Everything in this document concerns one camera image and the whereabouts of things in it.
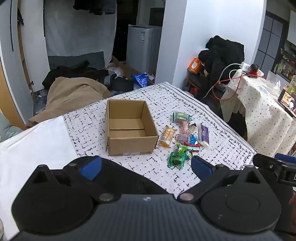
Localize white plastic bag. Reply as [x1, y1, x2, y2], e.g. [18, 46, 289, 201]
[109, 66, 125, 78]

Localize white power strip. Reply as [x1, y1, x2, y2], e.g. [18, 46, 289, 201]
[240, 61, 264, 77]

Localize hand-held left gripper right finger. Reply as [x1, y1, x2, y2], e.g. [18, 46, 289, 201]
[177, 155, 263, 202]

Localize blue foil bag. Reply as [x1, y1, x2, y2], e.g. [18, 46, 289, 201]
[130, 73, 148, 88]

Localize grey hanging sheet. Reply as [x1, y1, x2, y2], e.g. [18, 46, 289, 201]
[43, 0, 117, 70]

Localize white washing machine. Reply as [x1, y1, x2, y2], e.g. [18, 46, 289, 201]
[126, 24, 162, 76]

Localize green round biscuit packet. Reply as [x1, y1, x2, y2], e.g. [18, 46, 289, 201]
[172, 111, 190, 123]

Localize dotted cream tablecloth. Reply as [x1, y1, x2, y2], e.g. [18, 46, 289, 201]
[220, 70, 296, 158]

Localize dark hanging clothes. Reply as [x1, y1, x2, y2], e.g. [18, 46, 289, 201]
[73, 0, 117, 14]

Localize white wardrobe with wooden edge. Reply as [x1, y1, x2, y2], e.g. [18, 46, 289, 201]
[0, 0, 50, 130]

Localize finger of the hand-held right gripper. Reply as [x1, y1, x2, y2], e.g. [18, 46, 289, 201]
[253, 153, 286, 173]
[275, 153, 296, 163]

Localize dark clothes heap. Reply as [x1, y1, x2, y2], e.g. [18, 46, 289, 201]
[42, 61, 134, 92]

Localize tan coat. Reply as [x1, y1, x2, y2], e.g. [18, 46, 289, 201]
[25, 76, 111, 128]

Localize dark grid glass door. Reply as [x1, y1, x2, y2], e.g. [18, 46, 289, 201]
[257, 10, 289, 72]

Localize red black gadget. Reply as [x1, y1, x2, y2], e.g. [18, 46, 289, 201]
[247, 63, 259, 78]

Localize phone with lit screen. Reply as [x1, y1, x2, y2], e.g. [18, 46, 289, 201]
[277, 89, 296, 117]

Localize light green garment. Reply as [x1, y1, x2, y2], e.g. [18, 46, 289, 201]
[0, 111, 23, 143]

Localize purple white snack bar packet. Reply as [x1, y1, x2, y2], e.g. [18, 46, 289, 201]
[199, 124, 210, 149]

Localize cluttered shelf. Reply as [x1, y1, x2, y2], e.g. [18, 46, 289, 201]
[273, 42, 296, 81]

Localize white cable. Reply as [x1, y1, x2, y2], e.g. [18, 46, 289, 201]
[229, 69, 243, 91]
[205, 62, 243, 98]

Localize brown cardboard box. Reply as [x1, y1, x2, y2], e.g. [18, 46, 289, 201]
[105, 99, 159, 157]

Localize black clothes pile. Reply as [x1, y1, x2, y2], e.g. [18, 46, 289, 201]
[198, 35, 245, 75]

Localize white black patterned bed sheet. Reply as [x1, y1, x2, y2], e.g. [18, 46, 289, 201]
[62, 82, 258, 200]

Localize orange cracker packet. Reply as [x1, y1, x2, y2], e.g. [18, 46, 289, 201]
[157, 125, 174, 148]

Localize plain white cloth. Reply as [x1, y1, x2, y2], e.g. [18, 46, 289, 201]
[0, 115, 80, 240]

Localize open floor cardboard box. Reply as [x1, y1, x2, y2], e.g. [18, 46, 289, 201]
[112, 56, 154, 85]

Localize orange tissue box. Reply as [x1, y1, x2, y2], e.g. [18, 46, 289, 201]
[188, 58, 202, 74]

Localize red cable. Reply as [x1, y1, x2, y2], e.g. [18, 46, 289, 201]
[206, 70, 249, 101]

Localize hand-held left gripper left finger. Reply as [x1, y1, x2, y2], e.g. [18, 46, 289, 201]
[30, 156, 121, 202]

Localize purple round pastry packet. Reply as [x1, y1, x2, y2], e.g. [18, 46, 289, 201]
[174, 133, 190, 143]

